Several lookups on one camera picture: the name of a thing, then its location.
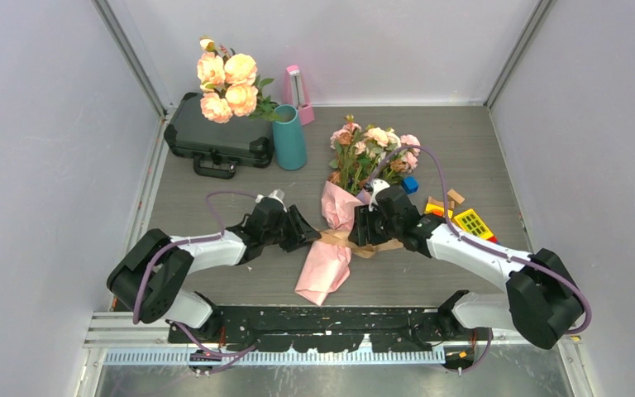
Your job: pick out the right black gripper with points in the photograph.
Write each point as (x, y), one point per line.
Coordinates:
(363, 217)

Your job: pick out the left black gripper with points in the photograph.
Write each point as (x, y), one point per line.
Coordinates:
(301, 232)

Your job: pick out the tan ribbon bow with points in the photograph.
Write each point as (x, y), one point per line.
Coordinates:
(340, 238)

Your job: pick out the pink flower bouquet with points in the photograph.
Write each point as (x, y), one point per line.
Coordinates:
(357, 153)

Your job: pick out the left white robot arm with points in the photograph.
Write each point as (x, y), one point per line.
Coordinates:
(149, 278)

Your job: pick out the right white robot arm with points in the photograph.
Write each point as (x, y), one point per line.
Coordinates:
(538, 298)

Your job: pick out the teal vase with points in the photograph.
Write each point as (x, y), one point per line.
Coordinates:
(289, 141)

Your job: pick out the small blue brick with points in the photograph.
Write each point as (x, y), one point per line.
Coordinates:
(410, 185)

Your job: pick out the yellow arch block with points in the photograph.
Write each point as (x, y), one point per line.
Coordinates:
(439, 210)

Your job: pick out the wooden arch block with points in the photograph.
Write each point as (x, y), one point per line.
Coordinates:
(437, 203)

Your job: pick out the wooden rectangular block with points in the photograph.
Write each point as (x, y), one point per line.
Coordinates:
(455, 198)

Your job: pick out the yellow window block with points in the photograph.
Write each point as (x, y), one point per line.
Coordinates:
(470, 221)

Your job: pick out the black carrying case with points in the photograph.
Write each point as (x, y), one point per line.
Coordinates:
(218, 149)

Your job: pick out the pink metronome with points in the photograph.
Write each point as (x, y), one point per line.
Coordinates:
(296, 95)

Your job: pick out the peach artificial roses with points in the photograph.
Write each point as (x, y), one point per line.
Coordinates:
(231, 85)

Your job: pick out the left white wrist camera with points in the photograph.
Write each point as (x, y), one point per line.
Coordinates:
(276, 195)

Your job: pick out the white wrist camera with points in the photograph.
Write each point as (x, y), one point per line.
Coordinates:
(276, 195)
(376, 186)

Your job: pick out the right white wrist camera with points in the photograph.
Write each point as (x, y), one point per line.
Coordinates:
(376, 186)

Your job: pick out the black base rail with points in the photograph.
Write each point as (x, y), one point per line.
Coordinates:
(328, 329)

